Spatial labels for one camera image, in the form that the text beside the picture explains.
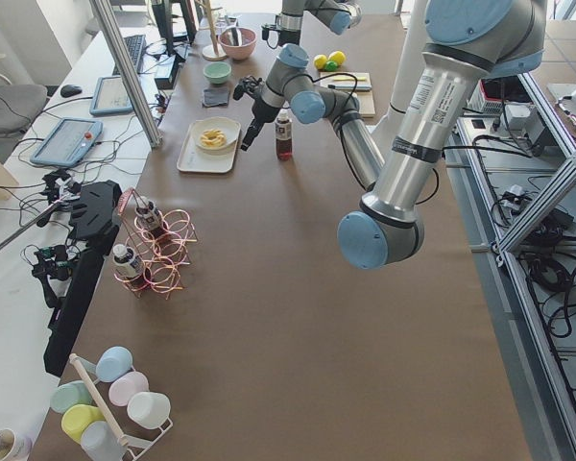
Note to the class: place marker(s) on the yellow lemon near board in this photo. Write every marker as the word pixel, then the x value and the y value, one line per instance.
pixel 320 61

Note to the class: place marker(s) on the blue teach pendant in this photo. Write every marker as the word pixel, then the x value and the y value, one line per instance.
pixel 68 143
pixel 110 97

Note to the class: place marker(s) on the green bowl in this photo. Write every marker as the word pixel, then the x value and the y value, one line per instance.
pixel 217 72

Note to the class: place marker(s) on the white wire cup rack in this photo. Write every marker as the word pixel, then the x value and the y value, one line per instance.
pixel 136 439

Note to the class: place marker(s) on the grey folded cloth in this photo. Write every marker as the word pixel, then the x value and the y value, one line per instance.
pixel 215 97

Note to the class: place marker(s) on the white cup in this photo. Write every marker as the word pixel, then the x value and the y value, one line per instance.
pixel 149 409

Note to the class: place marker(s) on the white round plate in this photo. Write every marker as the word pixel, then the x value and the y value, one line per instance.
pixel 230 127

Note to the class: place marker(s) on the black keyboard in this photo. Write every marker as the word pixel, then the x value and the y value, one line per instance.
pixel 136 45

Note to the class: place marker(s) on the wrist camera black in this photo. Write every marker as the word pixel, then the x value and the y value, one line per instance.
pixel 249 85
pixel 266 31

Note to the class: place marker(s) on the yellow cup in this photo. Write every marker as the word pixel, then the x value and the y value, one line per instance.
pixel 76 419

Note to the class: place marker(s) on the green lime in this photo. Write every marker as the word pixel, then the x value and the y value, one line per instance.
pixel 331 66

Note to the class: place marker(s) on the aluminium frame post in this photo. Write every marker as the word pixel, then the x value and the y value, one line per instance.
pixel 103 12

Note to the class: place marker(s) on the black computer mouse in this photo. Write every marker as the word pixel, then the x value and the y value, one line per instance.
pixel 68 91

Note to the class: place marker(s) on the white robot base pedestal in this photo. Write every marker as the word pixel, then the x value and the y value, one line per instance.
pixel 393 96

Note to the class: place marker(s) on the yellow lemon far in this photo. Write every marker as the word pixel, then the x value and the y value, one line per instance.
pixel 338 57

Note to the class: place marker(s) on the grey blue cup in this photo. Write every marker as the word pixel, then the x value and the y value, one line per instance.
pixel 100 444

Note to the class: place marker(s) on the copper wire bottle rack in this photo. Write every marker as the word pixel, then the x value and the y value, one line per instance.
pixel 163 258

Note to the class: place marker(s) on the light blue cup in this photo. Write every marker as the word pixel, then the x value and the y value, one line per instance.
pixel 114 363

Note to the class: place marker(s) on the green cup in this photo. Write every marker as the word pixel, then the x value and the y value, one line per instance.
pixel 68 395

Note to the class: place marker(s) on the bamboo cutting board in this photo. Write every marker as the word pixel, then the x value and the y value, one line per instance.
pixel 366 101

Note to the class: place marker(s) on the pink cup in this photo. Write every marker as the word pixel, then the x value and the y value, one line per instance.
pixel 125 387

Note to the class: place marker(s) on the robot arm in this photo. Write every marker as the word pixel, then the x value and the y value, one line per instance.
pixel 337 16
pixel 451 46

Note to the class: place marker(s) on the blue teach pendant near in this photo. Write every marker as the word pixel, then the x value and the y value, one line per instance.
pixel 68 143

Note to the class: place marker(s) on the blue teach pendant far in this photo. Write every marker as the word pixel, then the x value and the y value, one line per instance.
pixel 110 97

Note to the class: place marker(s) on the steel muddler black tip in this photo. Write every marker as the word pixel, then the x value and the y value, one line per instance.
pixel 350 86

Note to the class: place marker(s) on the yellow plastic knife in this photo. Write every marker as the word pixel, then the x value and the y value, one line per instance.
pixel 348 77

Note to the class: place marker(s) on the braided ring donut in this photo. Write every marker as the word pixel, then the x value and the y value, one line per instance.
pixel 212 139

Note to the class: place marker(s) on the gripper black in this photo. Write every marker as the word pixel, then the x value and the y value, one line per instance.
pixel 258 111

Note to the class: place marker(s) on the white serving tray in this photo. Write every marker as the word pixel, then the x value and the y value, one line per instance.
pixel 193 159

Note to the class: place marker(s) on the tea bottle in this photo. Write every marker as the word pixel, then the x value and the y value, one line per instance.
pixel 130 268
pixel 283 133
pixel 150 219

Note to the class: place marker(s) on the pink bowl with ice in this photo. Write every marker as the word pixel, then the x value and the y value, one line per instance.
pixel 240 52

